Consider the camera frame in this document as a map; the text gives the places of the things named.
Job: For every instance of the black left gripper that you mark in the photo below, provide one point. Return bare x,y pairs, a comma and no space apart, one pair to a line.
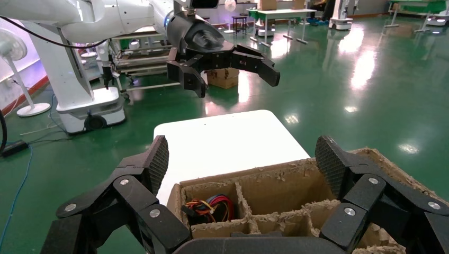
196,38

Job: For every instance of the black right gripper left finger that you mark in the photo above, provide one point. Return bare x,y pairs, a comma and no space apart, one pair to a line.
133,189

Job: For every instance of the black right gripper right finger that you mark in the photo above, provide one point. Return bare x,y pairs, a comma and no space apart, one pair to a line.
364,189

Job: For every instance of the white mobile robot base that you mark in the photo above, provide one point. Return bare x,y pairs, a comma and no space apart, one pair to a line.
340,22

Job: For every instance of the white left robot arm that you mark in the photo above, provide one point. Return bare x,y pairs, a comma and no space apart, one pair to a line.
105,17

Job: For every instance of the small brown cardboard box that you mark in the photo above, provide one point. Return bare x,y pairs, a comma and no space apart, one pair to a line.
222,80

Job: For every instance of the black stool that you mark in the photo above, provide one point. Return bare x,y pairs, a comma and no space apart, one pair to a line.
239,17

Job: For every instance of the small white round fan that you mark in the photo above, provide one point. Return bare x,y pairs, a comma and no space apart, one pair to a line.
230,5

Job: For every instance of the cardboard box on table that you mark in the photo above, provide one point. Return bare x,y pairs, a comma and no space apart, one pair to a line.
267,4

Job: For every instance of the green topped white table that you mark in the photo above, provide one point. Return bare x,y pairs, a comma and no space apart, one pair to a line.
280,13

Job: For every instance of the cardboard box with dividers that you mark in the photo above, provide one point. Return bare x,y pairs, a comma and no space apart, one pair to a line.
280,189

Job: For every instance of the black power adapter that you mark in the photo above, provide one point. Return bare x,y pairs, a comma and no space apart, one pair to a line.
15,148

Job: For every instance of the white standing fan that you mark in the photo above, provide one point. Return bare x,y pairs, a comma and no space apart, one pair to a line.
33,109

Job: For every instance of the white robot column with base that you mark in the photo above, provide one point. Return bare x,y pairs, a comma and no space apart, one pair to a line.
66,77

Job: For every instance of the green topped long table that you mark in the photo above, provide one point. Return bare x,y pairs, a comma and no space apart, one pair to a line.
417,5

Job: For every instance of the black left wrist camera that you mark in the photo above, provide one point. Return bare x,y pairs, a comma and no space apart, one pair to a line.
203,3

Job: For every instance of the metal frame workbench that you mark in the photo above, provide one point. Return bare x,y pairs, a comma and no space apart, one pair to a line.
140,63

